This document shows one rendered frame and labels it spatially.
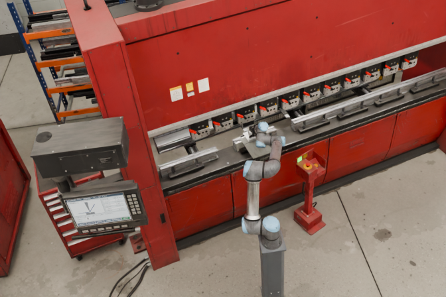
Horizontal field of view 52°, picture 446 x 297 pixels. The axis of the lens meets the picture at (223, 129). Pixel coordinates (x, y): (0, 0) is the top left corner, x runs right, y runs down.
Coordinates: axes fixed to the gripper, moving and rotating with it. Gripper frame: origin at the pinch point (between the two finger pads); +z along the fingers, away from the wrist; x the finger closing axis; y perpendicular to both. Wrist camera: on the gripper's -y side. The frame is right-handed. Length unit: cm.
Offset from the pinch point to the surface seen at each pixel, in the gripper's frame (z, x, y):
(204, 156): 12.0, 42.2, -0.7
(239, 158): 12.4, 13.9, -12.2
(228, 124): -9.3, 18.8, 14.7
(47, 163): -95, 147, 15
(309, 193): 30, -39, -62
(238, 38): -66, 5, 63
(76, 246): 75, 167, -35
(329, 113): 13, -78, -2
